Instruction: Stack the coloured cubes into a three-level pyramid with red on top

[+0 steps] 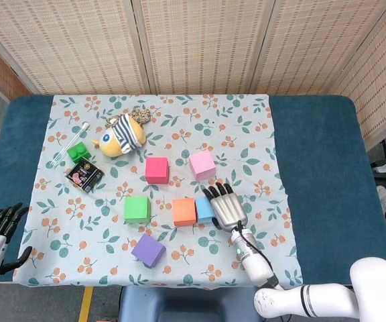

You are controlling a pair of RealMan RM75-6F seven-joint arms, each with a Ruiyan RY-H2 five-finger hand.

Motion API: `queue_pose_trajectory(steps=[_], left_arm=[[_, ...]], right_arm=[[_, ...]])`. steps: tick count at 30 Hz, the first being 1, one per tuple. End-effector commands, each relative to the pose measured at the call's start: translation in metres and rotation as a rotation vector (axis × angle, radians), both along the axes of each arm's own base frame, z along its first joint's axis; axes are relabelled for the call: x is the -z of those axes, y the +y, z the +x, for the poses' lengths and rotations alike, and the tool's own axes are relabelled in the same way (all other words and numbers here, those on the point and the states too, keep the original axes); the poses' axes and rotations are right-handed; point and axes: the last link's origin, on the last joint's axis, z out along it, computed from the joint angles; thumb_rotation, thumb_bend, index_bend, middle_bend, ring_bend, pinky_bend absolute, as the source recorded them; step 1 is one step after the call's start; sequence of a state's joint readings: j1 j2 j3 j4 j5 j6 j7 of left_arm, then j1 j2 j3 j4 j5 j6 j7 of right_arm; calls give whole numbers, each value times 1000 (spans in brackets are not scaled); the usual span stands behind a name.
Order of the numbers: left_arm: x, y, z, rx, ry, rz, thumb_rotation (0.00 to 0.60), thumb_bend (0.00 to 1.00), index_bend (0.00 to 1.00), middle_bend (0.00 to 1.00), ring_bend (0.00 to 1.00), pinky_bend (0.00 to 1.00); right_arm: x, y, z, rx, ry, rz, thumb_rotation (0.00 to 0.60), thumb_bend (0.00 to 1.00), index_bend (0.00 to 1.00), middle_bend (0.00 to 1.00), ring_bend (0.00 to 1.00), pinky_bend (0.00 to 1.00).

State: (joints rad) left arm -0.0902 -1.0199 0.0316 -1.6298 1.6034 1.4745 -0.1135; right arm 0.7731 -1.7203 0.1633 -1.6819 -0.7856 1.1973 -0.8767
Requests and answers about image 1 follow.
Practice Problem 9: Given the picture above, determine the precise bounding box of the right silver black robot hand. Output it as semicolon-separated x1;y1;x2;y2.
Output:
202;182;249;233

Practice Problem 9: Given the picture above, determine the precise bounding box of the blue foam cube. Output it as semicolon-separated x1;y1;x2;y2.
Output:
194;196;218;225

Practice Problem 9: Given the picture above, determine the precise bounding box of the orange foam cube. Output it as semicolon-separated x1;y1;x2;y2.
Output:
172;197;197;227

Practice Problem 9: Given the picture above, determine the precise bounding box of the pink foam cube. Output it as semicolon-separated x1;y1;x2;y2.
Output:
188;149;217;181

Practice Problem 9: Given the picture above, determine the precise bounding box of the purple foam cube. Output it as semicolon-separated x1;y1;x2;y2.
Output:
131;233;167;269

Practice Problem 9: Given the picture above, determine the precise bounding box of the green foam cube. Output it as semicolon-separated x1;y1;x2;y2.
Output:
123;196;152;225

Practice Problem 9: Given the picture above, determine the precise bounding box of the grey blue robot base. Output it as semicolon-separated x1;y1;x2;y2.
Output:
117;285;264;322

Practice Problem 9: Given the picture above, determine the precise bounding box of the red foam cube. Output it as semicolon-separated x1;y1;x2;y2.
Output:
145;156;171;185

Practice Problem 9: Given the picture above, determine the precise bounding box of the floral print tablecloth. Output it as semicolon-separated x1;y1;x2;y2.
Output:
11;94;304;290

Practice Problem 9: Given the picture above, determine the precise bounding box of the black snack packet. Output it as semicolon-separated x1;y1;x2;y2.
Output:
65;156;105;195

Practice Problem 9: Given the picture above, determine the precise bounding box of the yellow plush toy striped shirt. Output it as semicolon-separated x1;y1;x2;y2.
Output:
91;113;147;158

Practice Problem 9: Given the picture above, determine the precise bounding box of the green toy brick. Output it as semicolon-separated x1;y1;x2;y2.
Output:
66;142;92;164

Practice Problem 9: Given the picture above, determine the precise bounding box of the woven bamboo folding screen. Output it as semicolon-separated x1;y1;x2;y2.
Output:
0;0;386;152

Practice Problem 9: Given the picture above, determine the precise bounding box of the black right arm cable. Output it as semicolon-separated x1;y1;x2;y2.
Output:
236;219;284;291

